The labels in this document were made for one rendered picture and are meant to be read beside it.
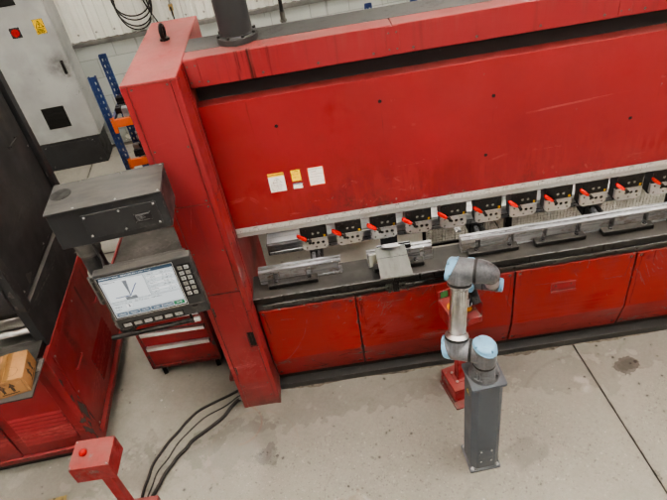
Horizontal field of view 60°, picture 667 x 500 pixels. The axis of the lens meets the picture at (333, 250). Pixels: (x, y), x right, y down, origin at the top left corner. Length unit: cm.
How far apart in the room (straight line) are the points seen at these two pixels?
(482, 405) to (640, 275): 144
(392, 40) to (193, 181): 114
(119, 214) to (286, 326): 142
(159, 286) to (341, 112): 121
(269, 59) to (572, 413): 271
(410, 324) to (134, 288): 174
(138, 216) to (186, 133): 44
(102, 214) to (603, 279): 288
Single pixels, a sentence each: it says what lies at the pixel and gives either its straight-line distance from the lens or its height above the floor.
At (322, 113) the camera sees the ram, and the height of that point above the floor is 193.
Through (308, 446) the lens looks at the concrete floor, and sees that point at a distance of 382.
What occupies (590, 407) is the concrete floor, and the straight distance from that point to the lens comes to 400.
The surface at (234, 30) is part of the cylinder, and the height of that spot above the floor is 237.
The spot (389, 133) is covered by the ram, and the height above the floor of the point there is 176.
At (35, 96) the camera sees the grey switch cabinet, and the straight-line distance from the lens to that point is 736.
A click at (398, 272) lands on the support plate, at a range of 327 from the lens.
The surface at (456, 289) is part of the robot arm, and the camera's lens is 275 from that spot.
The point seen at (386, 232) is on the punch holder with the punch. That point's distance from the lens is 334.
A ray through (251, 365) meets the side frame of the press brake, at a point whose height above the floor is 42.
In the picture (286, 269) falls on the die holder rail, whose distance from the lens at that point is 347.
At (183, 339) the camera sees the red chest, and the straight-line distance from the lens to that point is 414.
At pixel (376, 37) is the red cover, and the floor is 226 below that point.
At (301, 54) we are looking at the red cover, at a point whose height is 224.
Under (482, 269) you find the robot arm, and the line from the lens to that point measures 270.
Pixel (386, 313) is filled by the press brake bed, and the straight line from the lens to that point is 363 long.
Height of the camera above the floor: 319
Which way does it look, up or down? 39 degrees down
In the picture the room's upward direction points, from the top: 10 degrees counter-clockwise
